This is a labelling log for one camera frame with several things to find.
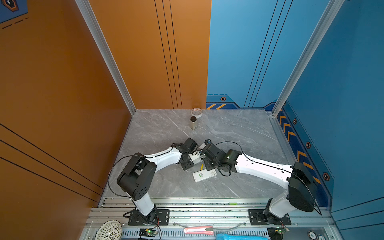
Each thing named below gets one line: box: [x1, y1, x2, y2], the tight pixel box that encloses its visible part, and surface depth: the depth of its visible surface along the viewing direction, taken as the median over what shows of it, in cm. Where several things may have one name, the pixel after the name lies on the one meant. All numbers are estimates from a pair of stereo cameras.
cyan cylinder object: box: [216, 233, 268, 240], surface depth 71 cm
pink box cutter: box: [183, 226, 214, 235], surface depth 71 cm
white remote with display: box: [188, 150, 204, 165], surface depth 83 cm
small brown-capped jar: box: [190, 116, 198, 130], surface depth 106 cm
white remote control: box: [192, 168, 217, 182], surface depth 87 cm
